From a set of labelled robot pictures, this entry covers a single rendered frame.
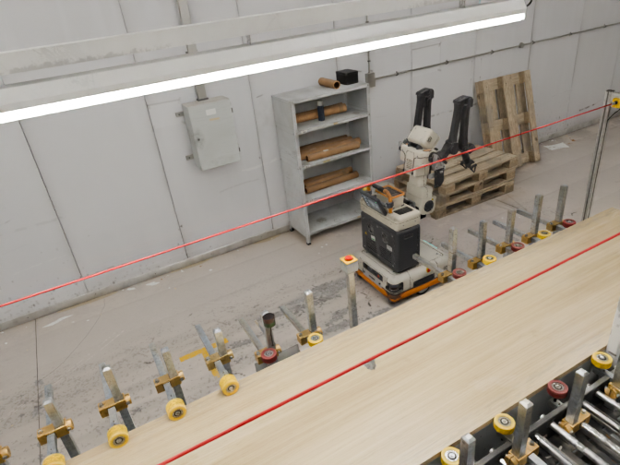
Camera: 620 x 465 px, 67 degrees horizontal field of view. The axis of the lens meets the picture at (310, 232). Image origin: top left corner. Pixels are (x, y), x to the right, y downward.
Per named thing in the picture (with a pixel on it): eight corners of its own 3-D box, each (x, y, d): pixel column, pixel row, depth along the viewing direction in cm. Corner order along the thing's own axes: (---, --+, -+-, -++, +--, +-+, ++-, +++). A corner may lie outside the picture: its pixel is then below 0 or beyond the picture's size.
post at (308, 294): (312, 359, 267) (303, 290, 244) (317, 356, 268) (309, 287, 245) (315, 363, 264) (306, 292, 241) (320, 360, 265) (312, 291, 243)
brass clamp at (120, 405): (101, 410, 214) (97, 402, 212) (130, 397, 219) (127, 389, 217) (102, 420, 209) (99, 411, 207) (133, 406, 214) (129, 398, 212)
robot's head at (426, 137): (421, 144, 373) (432, 128, 372) (404, 138, 390) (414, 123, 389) (431, 153, 382) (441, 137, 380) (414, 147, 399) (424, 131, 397)
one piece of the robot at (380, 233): (397, 287, 398) (395, 197, 359) (361, 259, 442) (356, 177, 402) (427, 273, 411) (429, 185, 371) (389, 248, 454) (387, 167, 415)
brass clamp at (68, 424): (41, 436, 205) (36, 428, 202) (74, 422, 210) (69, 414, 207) (41, 447, 200) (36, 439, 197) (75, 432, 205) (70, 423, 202)
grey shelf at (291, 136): (290, 230, 546) (270, 95, 472) (354, 208, 580) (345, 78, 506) (307, 245, 510) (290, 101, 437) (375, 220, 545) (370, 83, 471)
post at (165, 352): (184, 419, 238) (159, 348, 215) (190, 416, 239) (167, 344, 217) (185, 424, 235) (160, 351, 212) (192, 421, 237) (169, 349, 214)
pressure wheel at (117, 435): (110, 423, 197) (129, 423, 202) (104, 439, 199) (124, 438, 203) (112, 434, 192) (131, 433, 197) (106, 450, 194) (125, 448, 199)
